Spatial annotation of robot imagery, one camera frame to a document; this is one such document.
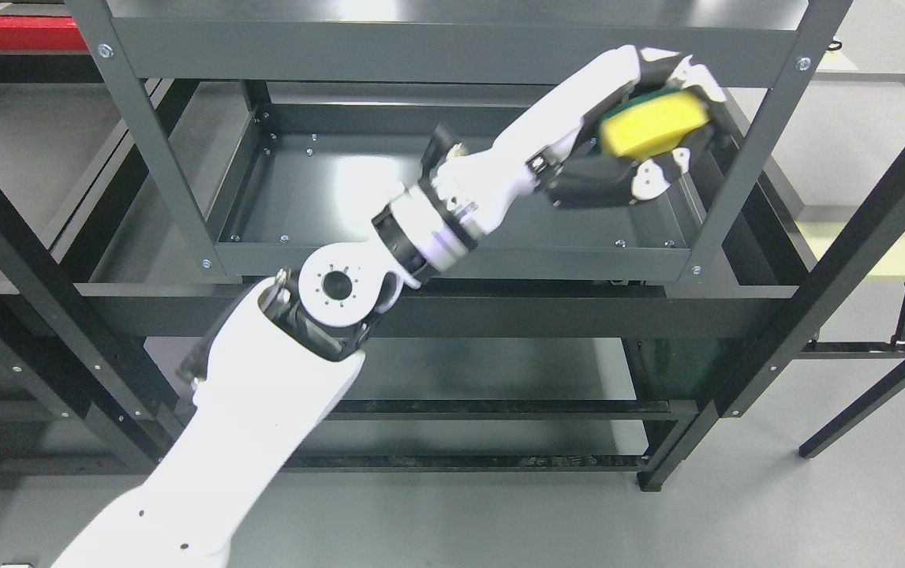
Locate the dark grey metal shelving unit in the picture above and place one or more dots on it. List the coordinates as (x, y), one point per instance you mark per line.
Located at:
(557, 215)

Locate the green yellow sponge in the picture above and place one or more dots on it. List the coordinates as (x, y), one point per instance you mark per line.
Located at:
(650, 124)

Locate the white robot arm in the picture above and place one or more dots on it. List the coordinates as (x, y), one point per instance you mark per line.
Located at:
(287, 352)

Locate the red bar in background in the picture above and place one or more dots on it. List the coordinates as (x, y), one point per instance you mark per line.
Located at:
(40, 33)

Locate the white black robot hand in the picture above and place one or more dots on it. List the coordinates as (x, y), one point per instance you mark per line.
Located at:
(552, 147)

